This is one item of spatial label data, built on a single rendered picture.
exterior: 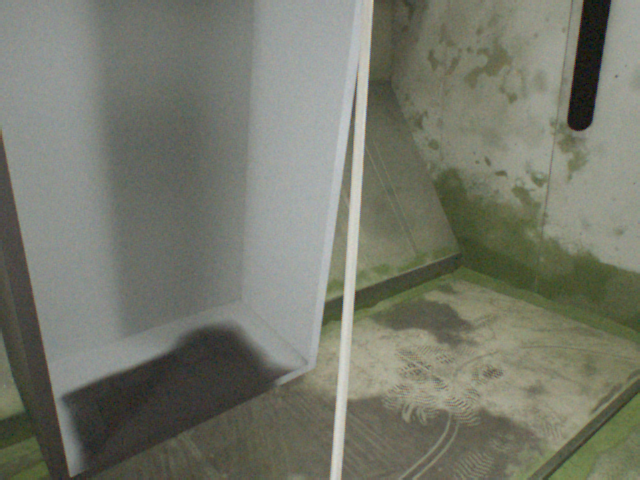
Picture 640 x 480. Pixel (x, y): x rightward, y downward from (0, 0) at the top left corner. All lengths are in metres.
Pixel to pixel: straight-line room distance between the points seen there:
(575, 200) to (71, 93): 2.08
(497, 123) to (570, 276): 0.82
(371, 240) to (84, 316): 1.58
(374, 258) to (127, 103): 1.65
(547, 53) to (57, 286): 2.15
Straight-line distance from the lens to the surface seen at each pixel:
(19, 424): 1.91
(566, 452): 1.81
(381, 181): 2.70
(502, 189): 2.69
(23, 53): 1.05
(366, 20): 0.80
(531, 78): 2.58
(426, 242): 2.76
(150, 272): 1.29
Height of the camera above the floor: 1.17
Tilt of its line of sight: 19 degrees down
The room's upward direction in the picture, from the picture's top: 1 degrees counter-clockwise
